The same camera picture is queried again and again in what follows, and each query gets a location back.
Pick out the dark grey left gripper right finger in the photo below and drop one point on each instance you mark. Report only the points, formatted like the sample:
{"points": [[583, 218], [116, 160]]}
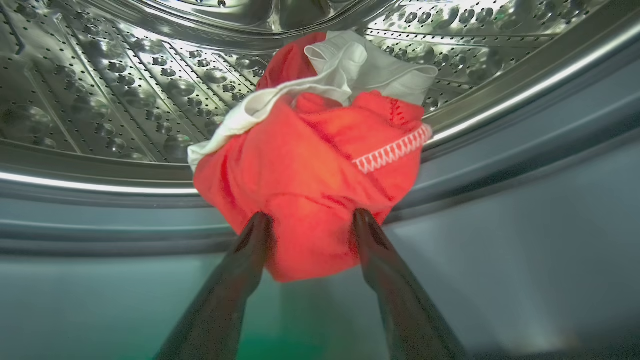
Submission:
{"points": [[400, 300]]}

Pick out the white cloth garment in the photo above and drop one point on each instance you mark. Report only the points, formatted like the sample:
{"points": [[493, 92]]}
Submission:
{"points": [[350, 65]]}

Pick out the red and white garment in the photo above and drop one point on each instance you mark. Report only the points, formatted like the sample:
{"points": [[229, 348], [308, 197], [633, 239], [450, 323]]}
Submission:
{"points": [[310, 165]]}

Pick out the white front-load washing machine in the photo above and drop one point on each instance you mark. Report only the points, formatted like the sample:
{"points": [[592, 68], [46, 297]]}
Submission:
{"points": [[100, 100]]}

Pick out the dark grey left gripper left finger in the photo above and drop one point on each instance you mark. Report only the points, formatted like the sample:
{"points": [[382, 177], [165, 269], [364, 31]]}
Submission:
{"points": [[230, 295]]}

